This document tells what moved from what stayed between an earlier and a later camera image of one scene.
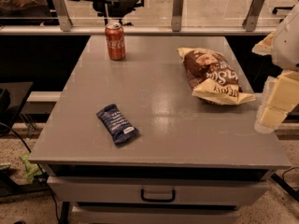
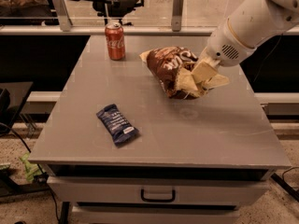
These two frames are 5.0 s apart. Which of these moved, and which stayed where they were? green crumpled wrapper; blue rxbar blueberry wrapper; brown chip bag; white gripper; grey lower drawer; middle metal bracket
Moved: white gripper; brown chip bag
Stayed: middle metal bracket; blue rxbar blueberry wrapper; green crumpled wrapper; grey lower drawer
